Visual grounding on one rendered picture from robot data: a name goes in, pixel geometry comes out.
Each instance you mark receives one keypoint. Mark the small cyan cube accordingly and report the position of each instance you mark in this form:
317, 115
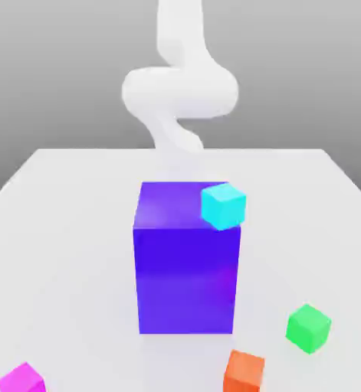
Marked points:
223, 205

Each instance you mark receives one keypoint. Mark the small orange cube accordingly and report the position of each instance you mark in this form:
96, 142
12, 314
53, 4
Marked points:
244, 372

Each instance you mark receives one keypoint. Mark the large purple box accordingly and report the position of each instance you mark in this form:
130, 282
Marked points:
186, 275

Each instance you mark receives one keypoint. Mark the small green cube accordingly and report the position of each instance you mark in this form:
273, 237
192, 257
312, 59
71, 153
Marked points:
308, 329

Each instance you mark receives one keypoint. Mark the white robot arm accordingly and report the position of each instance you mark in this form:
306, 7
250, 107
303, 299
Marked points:
180, 92

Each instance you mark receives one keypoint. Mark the small magenta cube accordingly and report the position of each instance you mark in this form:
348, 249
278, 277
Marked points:
20, 379

